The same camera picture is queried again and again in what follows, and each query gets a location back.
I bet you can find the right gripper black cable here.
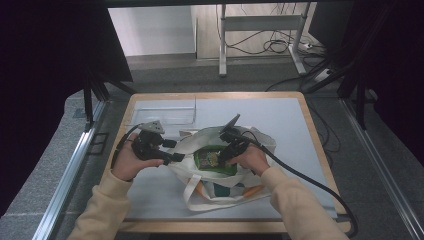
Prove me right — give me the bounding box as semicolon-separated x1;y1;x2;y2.
241;130;359;238

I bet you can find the person's left hand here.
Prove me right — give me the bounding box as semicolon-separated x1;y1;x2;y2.
111;133;165;182

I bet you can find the white canvas tote bag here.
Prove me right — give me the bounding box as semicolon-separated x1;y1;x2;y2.
166;125;278;213

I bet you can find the tangle of black floor cables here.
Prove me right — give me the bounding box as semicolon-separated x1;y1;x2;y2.
216;3;329;58

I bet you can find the clear plastic box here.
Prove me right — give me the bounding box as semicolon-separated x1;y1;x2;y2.
128;96;198;129

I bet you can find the aluminium rail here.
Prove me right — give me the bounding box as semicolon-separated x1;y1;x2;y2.
31;99;109;240
339;98;424;240

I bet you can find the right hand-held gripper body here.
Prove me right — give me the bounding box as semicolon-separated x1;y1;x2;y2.
219;113;251;158

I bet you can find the white power strip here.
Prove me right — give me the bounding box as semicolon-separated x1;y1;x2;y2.
313;68;334;83

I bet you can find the green snack packet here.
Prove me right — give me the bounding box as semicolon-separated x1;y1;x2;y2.
193;144;238;177

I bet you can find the white metal desk frame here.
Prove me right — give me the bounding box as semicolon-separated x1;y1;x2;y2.
218;3;313;78

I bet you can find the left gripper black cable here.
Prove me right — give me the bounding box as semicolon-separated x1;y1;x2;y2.
110;123;143;169

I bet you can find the black curtain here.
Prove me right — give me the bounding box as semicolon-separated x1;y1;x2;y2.
308;0;424;164
0;0;134;218

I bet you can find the black metal stand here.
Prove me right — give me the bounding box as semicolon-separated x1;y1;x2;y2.
82;66;138;133
301;0;379;131

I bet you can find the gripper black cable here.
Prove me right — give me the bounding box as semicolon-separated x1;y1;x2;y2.
110;123;143;169
241;130;359;238

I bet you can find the white wall panel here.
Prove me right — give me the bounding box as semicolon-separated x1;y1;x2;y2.
108;5;198;58

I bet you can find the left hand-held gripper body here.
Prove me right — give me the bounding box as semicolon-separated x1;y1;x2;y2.
131;120;168;163

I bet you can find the person's right hand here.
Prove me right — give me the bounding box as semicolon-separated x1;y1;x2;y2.
226;145;271;177

